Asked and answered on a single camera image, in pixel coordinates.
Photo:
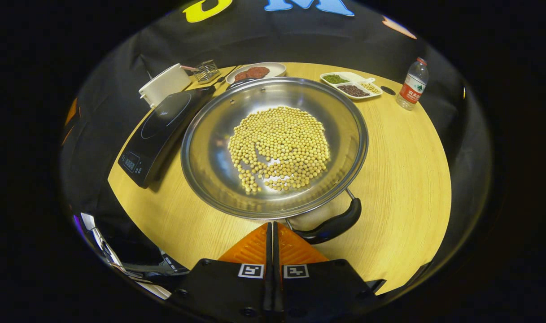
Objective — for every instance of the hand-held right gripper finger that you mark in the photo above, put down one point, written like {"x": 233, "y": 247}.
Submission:
{"x": 277, "y": 287}
{"x": 268, "y": 287}

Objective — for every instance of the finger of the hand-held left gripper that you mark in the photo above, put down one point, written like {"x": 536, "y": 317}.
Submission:
{"x": 71, "y": 114}

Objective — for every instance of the black induction cooktop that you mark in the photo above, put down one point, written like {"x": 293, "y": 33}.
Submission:
{"x": 158, "y": 130}

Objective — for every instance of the stainless steel pot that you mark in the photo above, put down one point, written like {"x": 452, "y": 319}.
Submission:
{"x": 210, "y": 157}

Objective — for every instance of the white toaster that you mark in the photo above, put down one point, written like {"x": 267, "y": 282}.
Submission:
{"x": 165, "y": 85}

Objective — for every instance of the red white striped straw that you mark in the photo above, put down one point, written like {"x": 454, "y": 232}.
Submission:
{"x": 188, "y": 68}

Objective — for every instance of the large heap of soybeans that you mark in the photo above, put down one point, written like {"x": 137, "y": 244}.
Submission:
{"x": 281, "y": 143}

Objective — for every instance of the pile of dark red beans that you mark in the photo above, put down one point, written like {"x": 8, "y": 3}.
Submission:
{"x": 353, "y": 91}

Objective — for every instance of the white round plate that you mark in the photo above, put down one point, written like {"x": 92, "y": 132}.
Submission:
{"x": 277, "y": 69}

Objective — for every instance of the pile of green mung beans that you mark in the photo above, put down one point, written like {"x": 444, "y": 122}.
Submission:
{"x": 335, "y": 79}

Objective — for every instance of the small pile of soybeans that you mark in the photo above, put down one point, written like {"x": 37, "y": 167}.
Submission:
{"x": 370, "y": 87}

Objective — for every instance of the white divided dish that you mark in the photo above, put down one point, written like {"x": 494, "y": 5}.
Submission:
{"x": 353, "y": 80}

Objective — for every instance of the black table grommet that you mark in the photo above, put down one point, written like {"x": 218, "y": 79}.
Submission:
{"x": 388, "y": 90}

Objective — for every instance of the clear plastic water bottle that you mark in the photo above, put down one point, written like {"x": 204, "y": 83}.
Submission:
{"x": 412, "y": 87}

